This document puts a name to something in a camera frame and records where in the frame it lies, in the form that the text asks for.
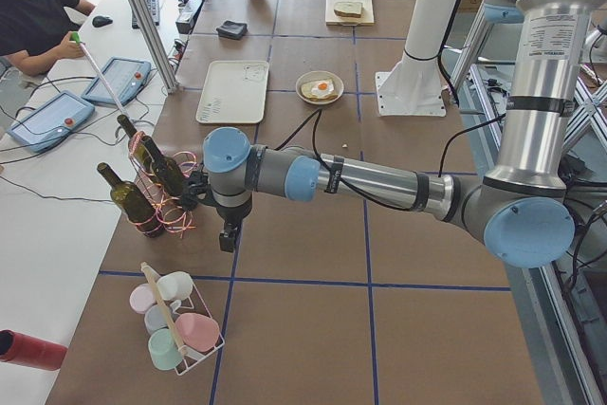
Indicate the bread slice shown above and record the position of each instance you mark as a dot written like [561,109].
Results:
[348,9]
[305,89]

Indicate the teach pendant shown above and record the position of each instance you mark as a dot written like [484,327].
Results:
[48,125]
[125,76]

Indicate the middle green wine bottle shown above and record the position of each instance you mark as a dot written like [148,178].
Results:
[169,174]

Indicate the wooden cutting board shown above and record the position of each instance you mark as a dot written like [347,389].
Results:
[367,18]

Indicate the green wine bottle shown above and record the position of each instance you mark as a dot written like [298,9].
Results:
[137,150]
[169,174]
[133,203]

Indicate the cream bear tray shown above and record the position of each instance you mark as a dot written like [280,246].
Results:
[234,92]

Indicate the grey cup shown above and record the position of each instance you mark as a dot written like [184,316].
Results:
[154,319]

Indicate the large pink cup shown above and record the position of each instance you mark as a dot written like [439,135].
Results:
[198,331]

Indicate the wooden rack handle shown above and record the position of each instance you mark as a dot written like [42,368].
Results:
[150,275]

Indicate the near teach pendant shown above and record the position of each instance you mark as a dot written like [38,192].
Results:
[48,125]

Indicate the front green wine bottle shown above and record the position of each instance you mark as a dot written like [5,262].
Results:
[133,203]

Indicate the aluminium frame post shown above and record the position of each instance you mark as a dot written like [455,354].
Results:
[155,46]

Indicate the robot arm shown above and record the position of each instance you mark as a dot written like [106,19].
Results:
[516,209]

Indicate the back green wine bottle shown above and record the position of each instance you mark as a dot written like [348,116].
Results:
[137,150]

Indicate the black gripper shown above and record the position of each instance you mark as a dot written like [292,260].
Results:
[231,214]

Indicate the white cup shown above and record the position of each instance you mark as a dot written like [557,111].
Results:
[177,285]

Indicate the far teach pendant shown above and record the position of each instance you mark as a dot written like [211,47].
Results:
[125,76]

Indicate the person in black shirt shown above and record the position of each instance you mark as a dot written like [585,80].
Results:
[35,34]

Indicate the red cylinder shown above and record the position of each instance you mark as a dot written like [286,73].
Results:
[25,350]

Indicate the pink cup small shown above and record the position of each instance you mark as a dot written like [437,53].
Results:
[142,299]

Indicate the fried egg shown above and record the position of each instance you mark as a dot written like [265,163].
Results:
[322,89]

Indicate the mint green cup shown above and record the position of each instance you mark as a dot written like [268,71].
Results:
[163,351]

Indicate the white wire cup rack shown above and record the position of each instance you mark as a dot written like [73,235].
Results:
[194,304]

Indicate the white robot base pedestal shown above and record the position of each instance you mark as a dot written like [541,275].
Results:
[413,87]

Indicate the black computer mouse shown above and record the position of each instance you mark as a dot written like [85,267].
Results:
[100,21]

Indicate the grey folded cloth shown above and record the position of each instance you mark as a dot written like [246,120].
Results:
[232,30]

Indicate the black keyboard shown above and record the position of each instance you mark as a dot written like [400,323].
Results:
[153,8]

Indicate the copper wire bottle rack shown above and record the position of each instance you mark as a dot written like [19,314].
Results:
[174,219]

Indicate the white plate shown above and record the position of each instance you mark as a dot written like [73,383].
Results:
[319,75]

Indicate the white stick green handle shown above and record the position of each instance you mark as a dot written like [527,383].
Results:
[74,37]

